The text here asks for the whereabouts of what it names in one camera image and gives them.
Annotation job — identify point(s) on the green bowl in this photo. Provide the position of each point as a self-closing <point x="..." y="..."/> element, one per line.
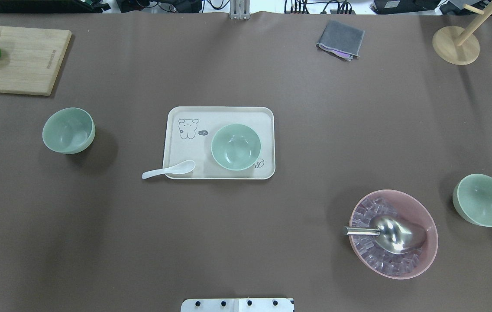
<point x="235" y="147"/>
<point x="472" y="199"/>
<point x="69" y="131"/>

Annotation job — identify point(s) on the green bowl on tray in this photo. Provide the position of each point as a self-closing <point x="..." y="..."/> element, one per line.
<point x="235" y="147"/>

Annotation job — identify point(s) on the cream tray with bear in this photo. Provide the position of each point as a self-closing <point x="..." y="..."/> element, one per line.
<point x="190" y="130"/>

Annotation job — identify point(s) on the white ceramic spoon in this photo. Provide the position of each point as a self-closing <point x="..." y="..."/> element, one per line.
<point x="181" y="168"/>

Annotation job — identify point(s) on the grey folded cloth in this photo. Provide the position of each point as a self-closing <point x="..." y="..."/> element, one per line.
<point x="341" y="40"/>

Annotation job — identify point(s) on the pink bowl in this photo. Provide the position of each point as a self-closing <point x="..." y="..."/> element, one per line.
<point x="382" y="262"/>

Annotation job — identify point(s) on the metal ice scoop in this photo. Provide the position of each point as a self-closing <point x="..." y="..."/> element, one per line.
<point x="392" y="234"/>

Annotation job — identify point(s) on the bamboo cutting board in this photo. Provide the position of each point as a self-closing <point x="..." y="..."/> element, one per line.
<point x="31" y="59"/>

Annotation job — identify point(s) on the wooden mug tree stand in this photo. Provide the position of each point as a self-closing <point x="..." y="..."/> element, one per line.
<point x="458" y="45"/>

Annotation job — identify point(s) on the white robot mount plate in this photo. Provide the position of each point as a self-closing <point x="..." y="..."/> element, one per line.
<point x="238" y="305"/>

